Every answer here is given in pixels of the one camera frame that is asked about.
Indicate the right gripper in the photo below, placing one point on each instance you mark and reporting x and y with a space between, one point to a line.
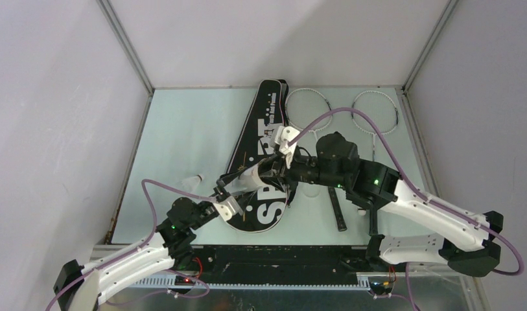
281 183

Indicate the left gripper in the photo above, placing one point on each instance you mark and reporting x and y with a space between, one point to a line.
244 200

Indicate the white shuttlecock tube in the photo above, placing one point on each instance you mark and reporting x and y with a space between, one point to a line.
252 180

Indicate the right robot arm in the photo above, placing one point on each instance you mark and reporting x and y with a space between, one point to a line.
462 240

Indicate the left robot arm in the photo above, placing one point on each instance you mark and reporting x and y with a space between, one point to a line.
167 246

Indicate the black racket bag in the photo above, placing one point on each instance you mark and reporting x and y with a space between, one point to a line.
263 204

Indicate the clear round tube lid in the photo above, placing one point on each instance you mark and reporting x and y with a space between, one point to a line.
310 190

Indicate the white racket beside bag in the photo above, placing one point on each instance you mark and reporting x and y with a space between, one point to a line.
302 107

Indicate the white racket far right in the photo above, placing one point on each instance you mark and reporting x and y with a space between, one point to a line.
381 109

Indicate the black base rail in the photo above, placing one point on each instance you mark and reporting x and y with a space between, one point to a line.
280 265

